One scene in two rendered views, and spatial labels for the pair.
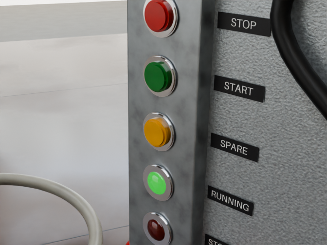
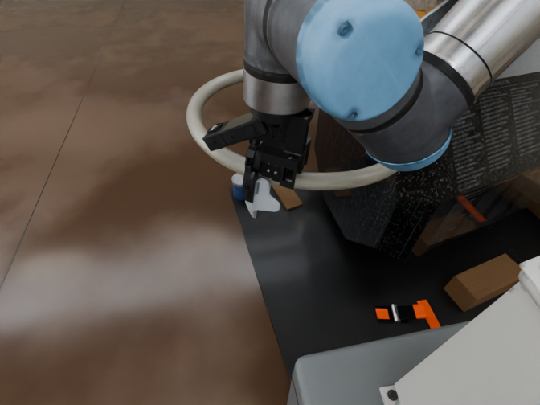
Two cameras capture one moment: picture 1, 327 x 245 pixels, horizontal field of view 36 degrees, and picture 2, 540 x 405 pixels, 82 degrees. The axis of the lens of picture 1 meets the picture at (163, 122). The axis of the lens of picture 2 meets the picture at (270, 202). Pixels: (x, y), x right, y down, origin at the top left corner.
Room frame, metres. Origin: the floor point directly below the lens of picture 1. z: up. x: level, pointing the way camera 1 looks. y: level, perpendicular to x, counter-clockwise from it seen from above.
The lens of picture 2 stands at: (0.81, 0.97, 1.31)
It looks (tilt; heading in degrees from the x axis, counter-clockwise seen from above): 47 degrees down; 283
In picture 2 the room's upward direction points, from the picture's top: straight up
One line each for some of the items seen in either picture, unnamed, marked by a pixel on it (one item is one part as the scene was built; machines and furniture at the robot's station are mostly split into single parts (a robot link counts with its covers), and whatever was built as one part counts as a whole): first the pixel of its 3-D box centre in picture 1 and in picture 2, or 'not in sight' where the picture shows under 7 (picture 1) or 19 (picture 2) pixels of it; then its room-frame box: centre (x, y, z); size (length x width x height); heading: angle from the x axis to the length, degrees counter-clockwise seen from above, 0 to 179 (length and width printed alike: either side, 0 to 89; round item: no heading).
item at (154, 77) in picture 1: (158, 76); not in sight; (0.40, 0.01, 1.45); 0.03 x 0.01 x 0.03; 50
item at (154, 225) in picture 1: (157, 229); not in sight; (0.41, 0.00, 1.30); 0.02 x 0.01 x 0.02; 50
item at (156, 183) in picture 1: (158, 182); not in sight; (0.41, 0.00, 1.35); 0.02 x 0.01 x 0.02; 50
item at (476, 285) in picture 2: not in sight; (484, 281); (0.03, 0.11, 0.07); 0.30 x 0.12 x 0.12; 35
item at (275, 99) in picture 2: not in sight; (278, 85); (0.88, 0.59, 1.12); 0.10 x 0.09 x 0.05; 81
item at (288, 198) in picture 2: not in sight; (285, 192); (1.00, -0.29, 0.02); 0.25 x 0.10 x 0.01; 126
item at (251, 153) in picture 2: not in sight; (277, 141); (0.88, 0.60, 1.04); 0.09 x 0.08 x 0.12; 170
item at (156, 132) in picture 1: (157, 131); not in sight; (0.40, 0.01, 1.40); 0.03 x 0.01 x 0.03; 50
